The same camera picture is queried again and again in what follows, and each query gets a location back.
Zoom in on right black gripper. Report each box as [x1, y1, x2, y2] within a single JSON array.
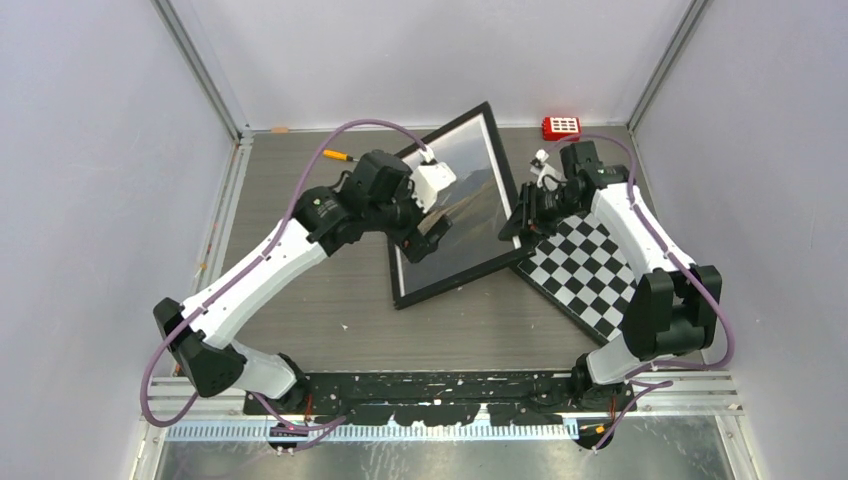
[[501, 180, 586, 244]]

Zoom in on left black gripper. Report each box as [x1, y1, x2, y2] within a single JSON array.
[[365, 170, 450, 261]]

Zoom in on black picture frame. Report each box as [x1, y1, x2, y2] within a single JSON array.
[[388, 101, 533, 310]]

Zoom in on orange handled screwdriver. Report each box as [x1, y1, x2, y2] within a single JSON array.
[[322, 149, 358, 163]]

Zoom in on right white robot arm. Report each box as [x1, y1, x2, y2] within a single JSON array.
[[498, 136, 723, 411]]

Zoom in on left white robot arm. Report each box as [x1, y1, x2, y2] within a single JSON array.
[[153, 150, 457, 414]]

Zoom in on black white checkerboard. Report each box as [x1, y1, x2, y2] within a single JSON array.
[[512, 215, 636, 346]]

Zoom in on red toy brick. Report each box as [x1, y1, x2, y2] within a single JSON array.
[[541, 116, 582, 142]]

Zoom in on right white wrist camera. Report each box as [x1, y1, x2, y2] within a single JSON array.
[[530, 149, 564, 190]]

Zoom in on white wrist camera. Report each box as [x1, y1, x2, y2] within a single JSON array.
[[410, 162, 457, 214], [530, 149, 564, 190]]

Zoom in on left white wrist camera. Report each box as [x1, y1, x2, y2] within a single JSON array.
[[410, 162, 457, 214]]

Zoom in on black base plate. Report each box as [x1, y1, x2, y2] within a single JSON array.
[[243, 370, 634, 427]]

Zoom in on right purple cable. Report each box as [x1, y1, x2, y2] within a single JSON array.
[[543, 133, 738, 454]]

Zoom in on purple cable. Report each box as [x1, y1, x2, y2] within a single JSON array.
[[543, 133, 738, 454], [139, 119, 435, 454]]

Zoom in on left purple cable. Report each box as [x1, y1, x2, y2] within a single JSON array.
[[139, 119, 435, 454]]

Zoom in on aluminium rail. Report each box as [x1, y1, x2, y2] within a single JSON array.
[[149, 371, 743, 442]]

